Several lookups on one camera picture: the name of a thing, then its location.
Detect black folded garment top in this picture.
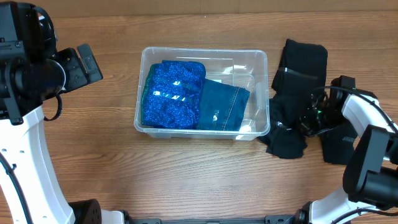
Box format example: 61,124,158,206
272,39,328,98

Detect black garment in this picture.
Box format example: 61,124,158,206
258,95,307,159
272,39,328,98
319,123,358,165

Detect clear plastic storage bin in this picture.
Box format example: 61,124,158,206
134,46,271,141

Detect blue denim jeans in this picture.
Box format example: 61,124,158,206
196,79,250,131

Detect sparkly blue garment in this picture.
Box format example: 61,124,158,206
141,60,206,129

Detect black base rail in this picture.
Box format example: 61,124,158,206
125,215,295,224

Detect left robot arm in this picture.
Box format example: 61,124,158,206
1,1,129,223

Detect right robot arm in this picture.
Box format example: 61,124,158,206
290,75,397,224

